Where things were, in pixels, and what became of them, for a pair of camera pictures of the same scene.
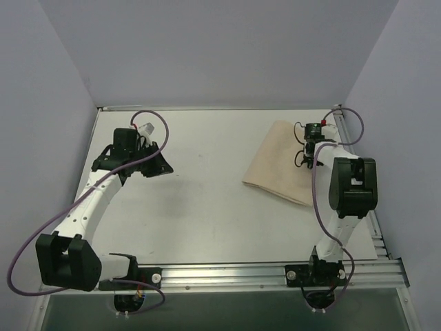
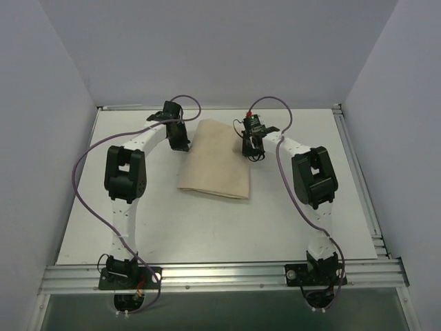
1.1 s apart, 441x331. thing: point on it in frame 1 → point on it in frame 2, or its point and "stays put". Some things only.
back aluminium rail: x=218 y=108 stays put
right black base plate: x=320 y=274 stays put
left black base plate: x=149 y=274 stays put
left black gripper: x=151 y=162 → x=178 y=136
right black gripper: x=308 y=157 → x=248 y=144
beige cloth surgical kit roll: x=273 y=167 → x=213 y=164
